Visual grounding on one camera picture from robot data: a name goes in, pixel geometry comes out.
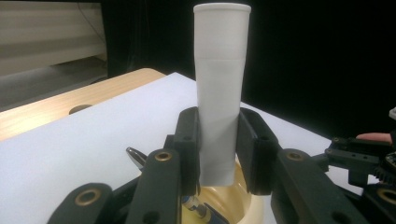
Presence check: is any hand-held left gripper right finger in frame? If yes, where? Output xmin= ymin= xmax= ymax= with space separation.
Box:
xmin=236 ymin=106 xmax=372 ymax=224

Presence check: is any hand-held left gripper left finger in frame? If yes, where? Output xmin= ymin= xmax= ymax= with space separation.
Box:
xmin=124 ymin=106 xmax=202 ymax=224

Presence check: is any cream round pen holder cup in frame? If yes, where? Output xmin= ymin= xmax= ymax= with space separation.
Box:
xmin=180 ymin=155 xmax=265 ymax=224

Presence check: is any white glue stick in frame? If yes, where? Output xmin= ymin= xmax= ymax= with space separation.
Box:
xmin=192 ymin=3 xmax=252 ymax=187

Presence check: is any black curtain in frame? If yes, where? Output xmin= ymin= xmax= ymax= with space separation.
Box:
xmin=101 ymin=0 xmax=396 ymax=139

